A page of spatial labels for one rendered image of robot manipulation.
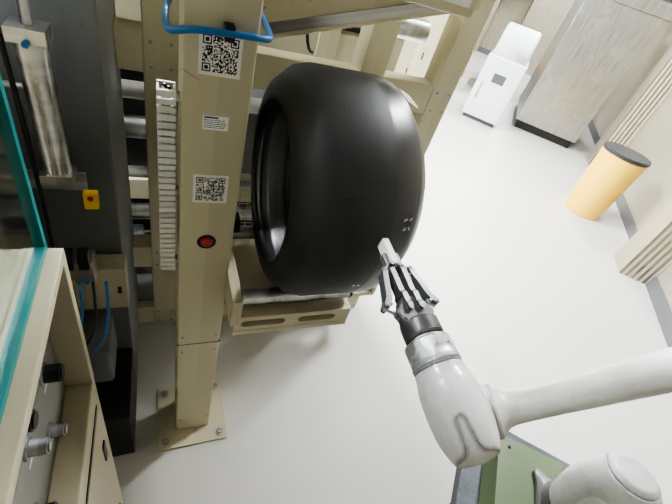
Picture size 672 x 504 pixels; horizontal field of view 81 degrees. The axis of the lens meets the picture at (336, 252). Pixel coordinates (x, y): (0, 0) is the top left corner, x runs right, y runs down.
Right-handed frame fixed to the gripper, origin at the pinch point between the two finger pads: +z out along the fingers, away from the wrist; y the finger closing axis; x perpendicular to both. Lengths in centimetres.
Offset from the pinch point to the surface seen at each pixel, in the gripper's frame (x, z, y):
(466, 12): -33, 56, -32
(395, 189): -9.5, 10.1, -1.4
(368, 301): 135, 67, -75
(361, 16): -22, 68, -8
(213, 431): 125, 5, 26
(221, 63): -21.3, 28.5, 33.9
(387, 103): -19.3, 27.3, -1.8
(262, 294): 34.9, 14.1, 19.0
